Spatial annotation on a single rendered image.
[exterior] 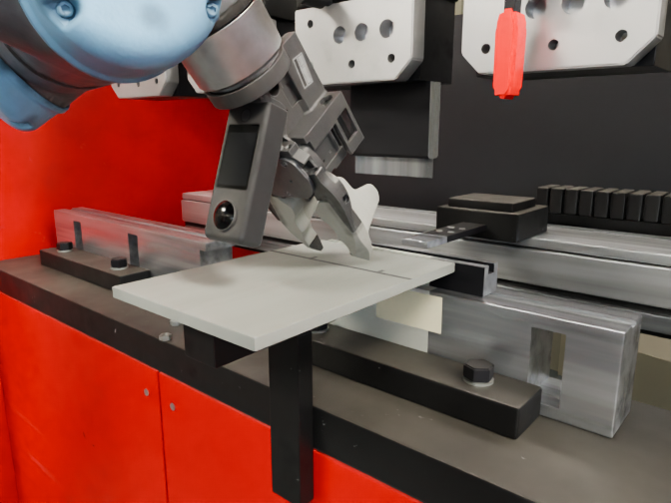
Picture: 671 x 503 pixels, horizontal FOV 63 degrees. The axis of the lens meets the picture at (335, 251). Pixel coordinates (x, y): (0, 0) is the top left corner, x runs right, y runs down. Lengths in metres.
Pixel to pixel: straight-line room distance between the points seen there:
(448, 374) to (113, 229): 0.68
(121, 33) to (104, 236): 0.86
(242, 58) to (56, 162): 0.92
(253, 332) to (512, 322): 0.26
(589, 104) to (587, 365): 0.61
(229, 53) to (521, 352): 0.36
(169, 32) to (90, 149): 1.11
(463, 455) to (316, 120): 0.30
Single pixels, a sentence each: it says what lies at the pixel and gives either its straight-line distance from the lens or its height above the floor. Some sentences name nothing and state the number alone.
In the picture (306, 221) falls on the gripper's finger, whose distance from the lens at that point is 0.55.
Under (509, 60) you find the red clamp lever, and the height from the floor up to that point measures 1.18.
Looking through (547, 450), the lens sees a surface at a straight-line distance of 0.50.
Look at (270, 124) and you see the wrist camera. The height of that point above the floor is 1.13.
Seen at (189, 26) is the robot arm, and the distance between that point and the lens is 0.23.
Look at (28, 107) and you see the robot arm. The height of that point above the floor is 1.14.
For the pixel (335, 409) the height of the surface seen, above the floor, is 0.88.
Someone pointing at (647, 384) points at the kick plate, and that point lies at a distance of 2.62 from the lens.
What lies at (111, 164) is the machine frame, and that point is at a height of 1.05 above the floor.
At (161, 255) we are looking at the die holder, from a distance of 0.91.
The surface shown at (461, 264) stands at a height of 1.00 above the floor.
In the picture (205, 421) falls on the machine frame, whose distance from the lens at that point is 0.69.
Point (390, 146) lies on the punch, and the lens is 0.59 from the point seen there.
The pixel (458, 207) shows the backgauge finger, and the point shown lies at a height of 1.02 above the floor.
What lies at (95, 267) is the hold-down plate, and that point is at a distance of 0.99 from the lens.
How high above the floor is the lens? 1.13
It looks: 13 degrees down
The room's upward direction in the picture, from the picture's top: straight up
